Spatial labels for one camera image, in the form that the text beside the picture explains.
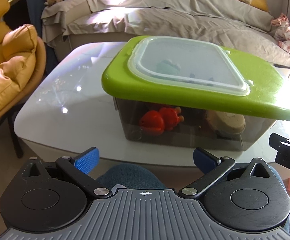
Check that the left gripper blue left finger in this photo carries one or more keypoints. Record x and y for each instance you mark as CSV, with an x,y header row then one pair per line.
x,y
76,170

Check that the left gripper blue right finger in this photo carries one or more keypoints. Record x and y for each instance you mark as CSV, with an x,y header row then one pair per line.
x,y
214,170

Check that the beige round zipper pouch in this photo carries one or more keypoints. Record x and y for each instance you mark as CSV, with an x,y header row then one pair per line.
x,y
228,125

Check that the red plastic figure toy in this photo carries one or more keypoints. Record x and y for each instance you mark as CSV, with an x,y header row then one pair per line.
x,y
155,123

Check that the green box lid clear window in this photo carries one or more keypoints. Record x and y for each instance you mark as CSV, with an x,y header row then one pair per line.
x,y
196,74

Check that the smoky transparent storage box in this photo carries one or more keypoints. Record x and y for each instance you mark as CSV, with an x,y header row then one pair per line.
x,y
193,132

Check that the floral pink white cloth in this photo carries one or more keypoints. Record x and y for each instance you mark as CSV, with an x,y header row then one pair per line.
x,y
281,32

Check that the yellow leather armchair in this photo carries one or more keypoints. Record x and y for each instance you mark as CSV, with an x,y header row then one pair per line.
x,y
22,65

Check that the sofa with beige cover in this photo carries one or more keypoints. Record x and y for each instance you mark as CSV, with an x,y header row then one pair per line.
x,y
230,23

